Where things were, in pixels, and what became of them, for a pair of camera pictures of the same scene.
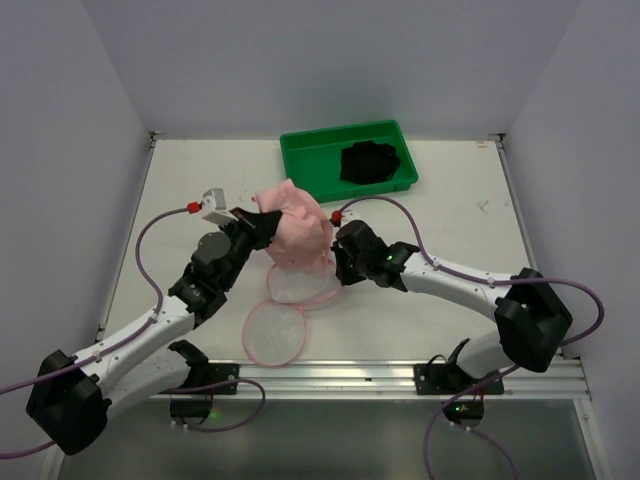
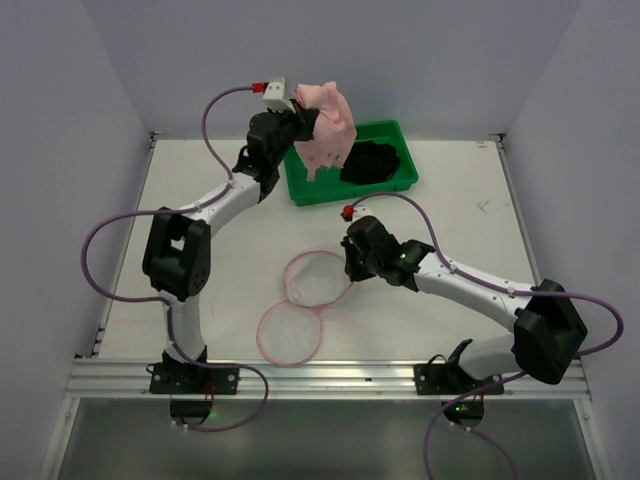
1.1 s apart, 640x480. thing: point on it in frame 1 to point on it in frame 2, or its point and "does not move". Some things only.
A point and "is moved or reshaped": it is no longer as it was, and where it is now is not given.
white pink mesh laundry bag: x=274 y=330 is moved or reshaped
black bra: x=368 y=162 does not move
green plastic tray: x=313 y=159 does not move
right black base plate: x=447 y=379 does not move
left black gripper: x=251 y=228 to x=304 y=122
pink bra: x=303 y=238 to x=335 y=137
